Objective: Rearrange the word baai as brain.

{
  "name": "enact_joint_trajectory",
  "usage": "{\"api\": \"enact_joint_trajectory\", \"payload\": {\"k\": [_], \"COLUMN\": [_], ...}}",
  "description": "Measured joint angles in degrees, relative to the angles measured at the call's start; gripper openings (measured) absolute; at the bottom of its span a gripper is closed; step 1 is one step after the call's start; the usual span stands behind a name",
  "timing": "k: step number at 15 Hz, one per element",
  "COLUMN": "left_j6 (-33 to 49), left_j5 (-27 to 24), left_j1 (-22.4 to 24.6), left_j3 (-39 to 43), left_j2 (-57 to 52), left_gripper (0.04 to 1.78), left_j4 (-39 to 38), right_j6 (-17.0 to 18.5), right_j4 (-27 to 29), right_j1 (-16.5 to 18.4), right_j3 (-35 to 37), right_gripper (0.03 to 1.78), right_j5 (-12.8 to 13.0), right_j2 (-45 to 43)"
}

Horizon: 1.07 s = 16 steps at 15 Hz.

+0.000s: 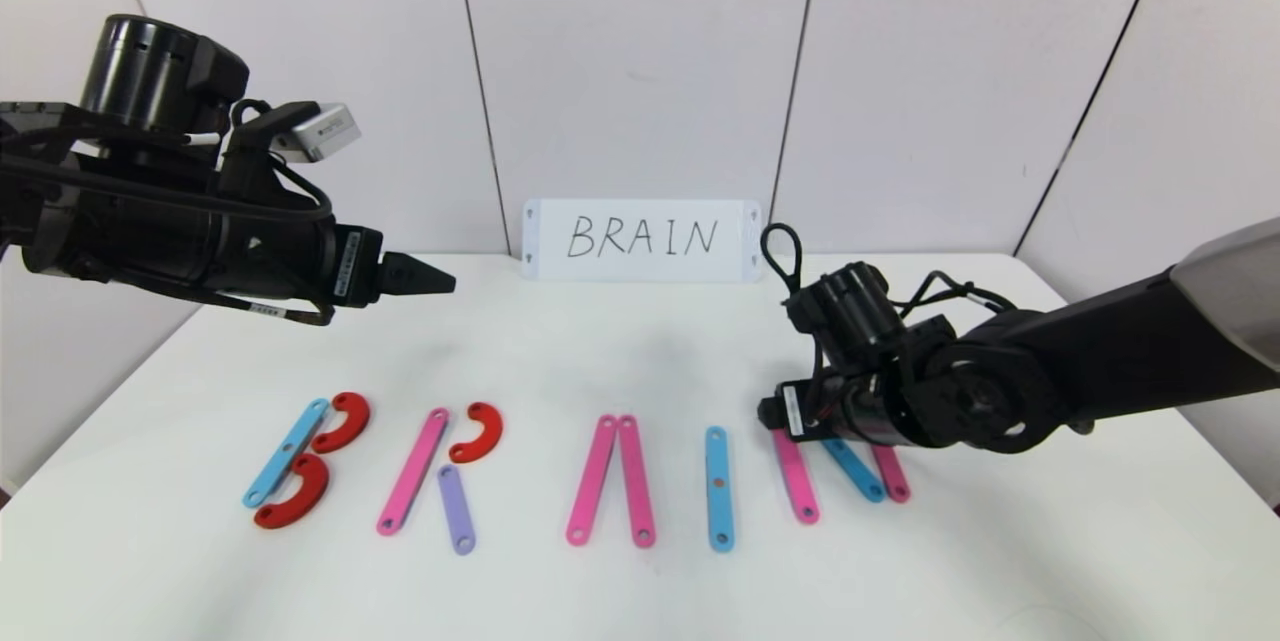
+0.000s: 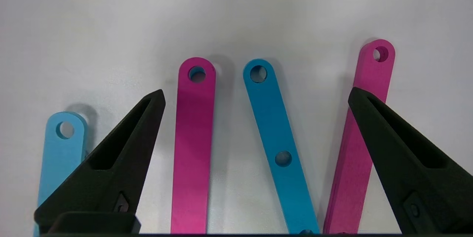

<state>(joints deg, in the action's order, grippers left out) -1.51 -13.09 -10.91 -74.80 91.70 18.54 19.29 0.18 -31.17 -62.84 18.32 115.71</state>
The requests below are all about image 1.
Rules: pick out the small red arc piece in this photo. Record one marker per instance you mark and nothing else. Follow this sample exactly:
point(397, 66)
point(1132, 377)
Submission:
point(490, 431)

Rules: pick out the short purple bar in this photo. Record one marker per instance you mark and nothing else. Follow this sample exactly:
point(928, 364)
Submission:
point(457, 511)

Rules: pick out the large red arc piece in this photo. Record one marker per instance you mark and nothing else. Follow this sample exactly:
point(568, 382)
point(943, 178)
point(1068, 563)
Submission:
point(360, 418)
point(316, 493)

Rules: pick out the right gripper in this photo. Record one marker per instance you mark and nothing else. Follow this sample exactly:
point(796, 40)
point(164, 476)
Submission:
point(792, 410)

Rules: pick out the black left camera bracket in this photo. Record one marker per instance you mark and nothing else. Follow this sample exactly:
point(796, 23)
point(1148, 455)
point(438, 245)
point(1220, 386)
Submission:
point(258, 137)

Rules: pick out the white BRAIN sign card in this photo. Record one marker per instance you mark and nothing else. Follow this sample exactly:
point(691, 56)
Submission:
point(640, 266)

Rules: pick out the short pink bar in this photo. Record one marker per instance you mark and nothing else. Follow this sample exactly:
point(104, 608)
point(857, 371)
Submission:
point(798, 481)

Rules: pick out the short blue bar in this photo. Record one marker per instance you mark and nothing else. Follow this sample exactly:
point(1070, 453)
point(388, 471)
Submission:
point(860, 476)

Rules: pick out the black camera bracket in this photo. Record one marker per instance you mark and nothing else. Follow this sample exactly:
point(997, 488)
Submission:
point(258, 137)
point(930, 331)

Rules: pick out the black right camera bracket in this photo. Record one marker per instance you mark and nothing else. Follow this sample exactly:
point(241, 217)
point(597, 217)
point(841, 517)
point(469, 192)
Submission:
point(930, 331)

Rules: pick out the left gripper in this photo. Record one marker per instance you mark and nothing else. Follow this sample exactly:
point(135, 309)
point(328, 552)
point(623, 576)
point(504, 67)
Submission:
point(358, 264)

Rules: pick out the long pink bar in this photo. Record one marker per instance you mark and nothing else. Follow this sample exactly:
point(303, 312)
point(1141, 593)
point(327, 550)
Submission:
point(635, 481)
point(592, 479)
point(413, 471)
point(893, 476)

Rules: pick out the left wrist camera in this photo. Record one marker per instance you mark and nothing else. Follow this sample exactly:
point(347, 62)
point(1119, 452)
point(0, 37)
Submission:
point(322, 131)

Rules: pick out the long blue bar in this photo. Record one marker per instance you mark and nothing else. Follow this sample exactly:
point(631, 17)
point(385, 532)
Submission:
point(719, 513)
point(303, 429)

